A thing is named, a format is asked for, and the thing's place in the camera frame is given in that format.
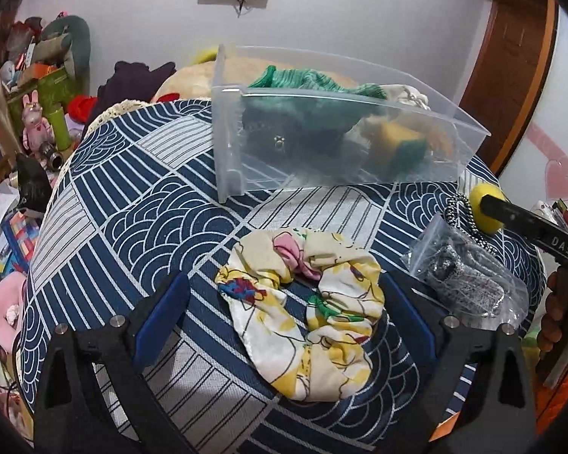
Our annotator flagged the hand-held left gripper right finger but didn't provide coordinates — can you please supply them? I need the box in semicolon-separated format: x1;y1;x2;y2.
379;272;538;454

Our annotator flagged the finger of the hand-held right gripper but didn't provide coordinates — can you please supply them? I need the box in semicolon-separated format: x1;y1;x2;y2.
482;196;552;243

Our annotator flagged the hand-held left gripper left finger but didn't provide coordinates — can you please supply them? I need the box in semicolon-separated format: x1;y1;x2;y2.
33;272;195;454

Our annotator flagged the yellow foam ball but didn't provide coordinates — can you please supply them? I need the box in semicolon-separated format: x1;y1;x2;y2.
468;184;508;234

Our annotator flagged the yellow floral scrunchie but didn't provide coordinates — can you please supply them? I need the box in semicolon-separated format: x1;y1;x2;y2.
216;227;385;403

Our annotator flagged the clear plastic bin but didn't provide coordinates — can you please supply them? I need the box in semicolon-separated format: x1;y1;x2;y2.
211;44;492;205

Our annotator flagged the person's right hand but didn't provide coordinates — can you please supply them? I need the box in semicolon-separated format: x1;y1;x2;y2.
537;269;568;356

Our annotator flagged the clear zip bag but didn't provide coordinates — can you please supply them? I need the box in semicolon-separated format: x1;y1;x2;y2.
401;213;532;330

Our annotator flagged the white door with pink hearts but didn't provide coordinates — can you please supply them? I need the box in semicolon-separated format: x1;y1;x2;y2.
498;9;568;216

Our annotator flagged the blue patterned cloth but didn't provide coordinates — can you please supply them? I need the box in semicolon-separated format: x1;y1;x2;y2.
18;99;548;454

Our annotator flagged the yellow and green sponge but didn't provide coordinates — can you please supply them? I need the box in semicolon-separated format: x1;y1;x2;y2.
368;120;431;177

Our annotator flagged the pink plush toy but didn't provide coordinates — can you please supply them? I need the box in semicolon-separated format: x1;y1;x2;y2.
0;273;28;353

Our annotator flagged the colourful book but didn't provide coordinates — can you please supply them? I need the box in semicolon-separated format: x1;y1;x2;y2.
0;212;41;271

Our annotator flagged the white cloth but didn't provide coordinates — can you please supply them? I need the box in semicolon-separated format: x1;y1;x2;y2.
359;84;432;115

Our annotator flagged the black cat figure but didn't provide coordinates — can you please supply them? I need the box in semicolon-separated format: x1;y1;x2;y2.
15;154;54;215

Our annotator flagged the dark cloth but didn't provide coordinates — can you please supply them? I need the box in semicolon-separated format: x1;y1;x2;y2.
241;116;363;168

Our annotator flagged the cream lace cloth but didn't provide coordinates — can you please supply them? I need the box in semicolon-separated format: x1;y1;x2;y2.
78;99;158;139

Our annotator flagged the green cylinder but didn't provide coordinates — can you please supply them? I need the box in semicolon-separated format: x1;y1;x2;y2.
47;106;73;151

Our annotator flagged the red cloth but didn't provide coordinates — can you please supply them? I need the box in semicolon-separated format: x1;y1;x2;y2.
66;95;99;124

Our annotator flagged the pink rabbit figure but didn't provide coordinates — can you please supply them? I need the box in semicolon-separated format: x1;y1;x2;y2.
21;92;56;153

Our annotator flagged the beige plush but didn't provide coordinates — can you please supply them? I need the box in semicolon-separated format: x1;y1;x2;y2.
154;63;218;104

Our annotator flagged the dark purple garment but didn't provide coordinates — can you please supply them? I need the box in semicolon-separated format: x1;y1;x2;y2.
96;61;177;110

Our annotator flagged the green cardboard box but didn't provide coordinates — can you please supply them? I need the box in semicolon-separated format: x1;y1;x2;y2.
7;65;84;127

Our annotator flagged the green knitted cloth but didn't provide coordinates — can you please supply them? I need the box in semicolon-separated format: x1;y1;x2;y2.
239;65;390;145

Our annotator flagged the green plush toy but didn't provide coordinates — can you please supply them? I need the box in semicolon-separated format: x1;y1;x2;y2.
39;15;92;82

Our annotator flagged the black and white spiral hair tie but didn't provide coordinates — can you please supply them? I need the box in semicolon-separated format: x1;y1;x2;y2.
444;194;499;257

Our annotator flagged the wooden door frame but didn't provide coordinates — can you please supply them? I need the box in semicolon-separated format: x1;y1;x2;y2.
458;0;558;177

